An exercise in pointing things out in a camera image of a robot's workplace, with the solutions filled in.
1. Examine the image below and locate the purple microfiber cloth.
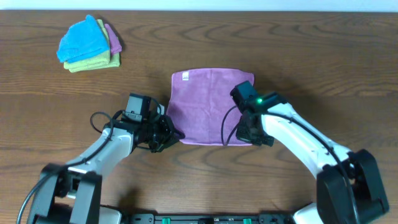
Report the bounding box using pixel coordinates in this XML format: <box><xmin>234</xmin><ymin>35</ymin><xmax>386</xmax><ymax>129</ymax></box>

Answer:
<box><xmin>167</xmin><ymin>68</ymin><xmax>254</xmax><ymax>146</ymax></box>

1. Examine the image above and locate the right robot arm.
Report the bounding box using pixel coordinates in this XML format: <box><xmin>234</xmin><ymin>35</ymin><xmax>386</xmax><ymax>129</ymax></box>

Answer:
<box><xmin>230</xmin><ymin>82</ymin><xmax>389</xmax><ymax>223</ymax></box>

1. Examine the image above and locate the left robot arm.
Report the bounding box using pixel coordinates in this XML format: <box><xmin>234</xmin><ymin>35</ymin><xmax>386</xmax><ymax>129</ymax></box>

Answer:
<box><xmin>23</xmin><ymin>93</ymin><xmax>185</xmax><ymax>223</ymax></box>

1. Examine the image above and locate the green folded cloth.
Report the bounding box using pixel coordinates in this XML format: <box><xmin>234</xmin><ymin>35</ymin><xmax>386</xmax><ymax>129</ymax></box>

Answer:
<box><xmin>63</xmin><ymin>19</ymin><xmax>120</xmax><ymax>73</ymax></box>

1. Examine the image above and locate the small purple folded cloth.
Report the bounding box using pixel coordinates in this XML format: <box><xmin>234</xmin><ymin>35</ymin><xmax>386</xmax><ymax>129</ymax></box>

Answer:
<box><xmin>104</xmin><ymin>24</ymin><xmax>123</xmax><ymax>55</ymax></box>

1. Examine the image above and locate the blue folded cloth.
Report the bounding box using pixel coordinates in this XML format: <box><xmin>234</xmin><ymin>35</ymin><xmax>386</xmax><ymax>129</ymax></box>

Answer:
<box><xmin>57</xmin><ymin>15</ymin><xmax>109</xmax><ymax>63</ymax></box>

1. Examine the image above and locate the left black cable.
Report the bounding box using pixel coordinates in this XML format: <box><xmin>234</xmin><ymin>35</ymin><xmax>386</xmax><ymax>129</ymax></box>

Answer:
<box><xmin>16</xmin><ymin>96</ymin><xmax>164</xmax><ymax>224</ymax></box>

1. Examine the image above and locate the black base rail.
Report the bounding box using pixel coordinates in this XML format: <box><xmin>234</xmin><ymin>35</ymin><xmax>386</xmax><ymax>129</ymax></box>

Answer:
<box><xmin>123</xmin><ymin>213</ymin><xmax>295</xmax><ymax>224</ymax></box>

